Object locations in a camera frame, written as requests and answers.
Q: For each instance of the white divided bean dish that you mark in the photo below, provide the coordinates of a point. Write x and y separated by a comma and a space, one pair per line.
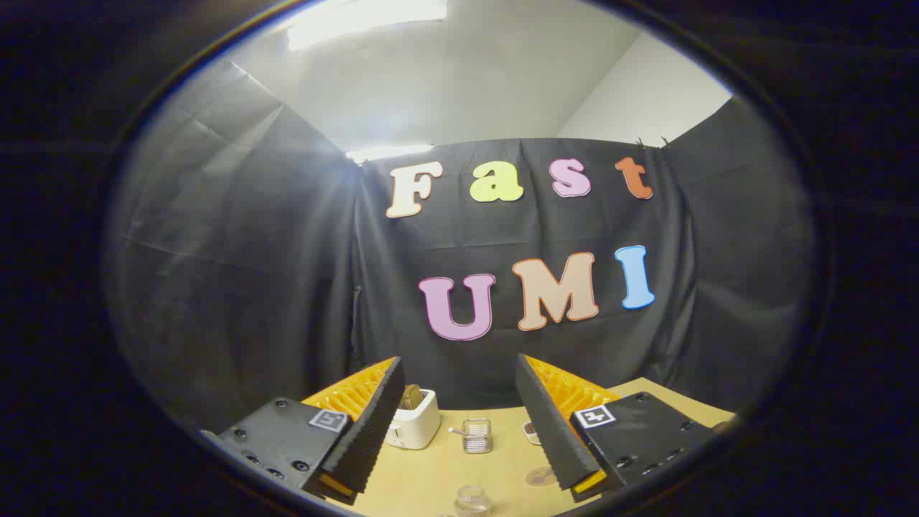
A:
530, 433

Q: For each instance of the toast slices in toaster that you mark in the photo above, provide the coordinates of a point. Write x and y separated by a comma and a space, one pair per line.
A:
411, 397

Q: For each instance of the wooden table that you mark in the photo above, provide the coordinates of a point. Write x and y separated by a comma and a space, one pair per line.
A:
438, 481

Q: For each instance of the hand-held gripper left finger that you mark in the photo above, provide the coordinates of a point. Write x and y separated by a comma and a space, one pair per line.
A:
373, 431

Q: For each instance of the white toaster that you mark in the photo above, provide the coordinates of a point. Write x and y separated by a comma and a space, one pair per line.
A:
416, 429

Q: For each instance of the round cork coaster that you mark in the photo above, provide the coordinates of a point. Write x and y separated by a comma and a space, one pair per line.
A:
540, 476

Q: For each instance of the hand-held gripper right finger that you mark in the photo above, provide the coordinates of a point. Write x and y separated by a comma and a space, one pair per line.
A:
549, 424

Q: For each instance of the clear glass juice bottle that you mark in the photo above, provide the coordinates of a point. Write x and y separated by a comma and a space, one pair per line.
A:
474, 501

